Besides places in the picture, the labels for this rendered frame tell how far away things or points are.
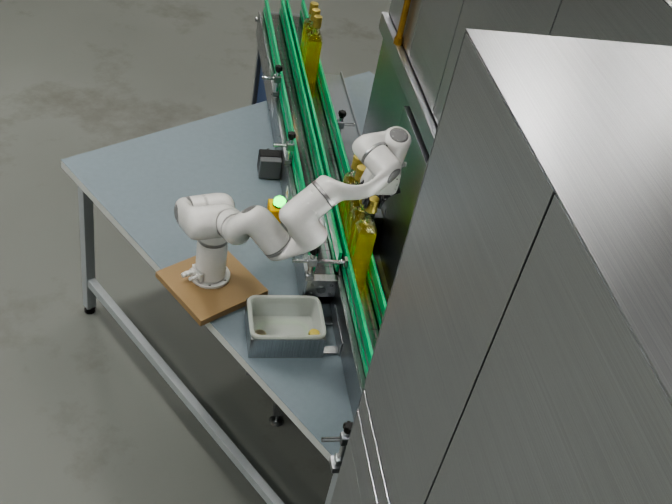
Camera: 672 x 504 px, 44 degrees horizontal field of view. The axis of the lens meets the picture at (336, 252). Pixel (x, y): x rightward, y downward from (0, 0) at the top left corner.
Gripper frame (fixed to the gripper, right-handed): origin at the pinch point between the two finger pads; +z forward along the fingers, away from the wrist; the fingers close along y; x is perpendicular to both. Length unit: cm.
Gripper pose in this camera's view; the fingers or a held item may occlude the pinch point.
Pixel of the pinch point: (373, 200)
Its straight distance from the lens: 242.4
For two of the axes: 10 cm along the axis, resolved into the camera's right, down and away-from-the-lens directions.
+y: -9.7, -0.2, -2.2
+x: 1.1, 8.3, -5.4
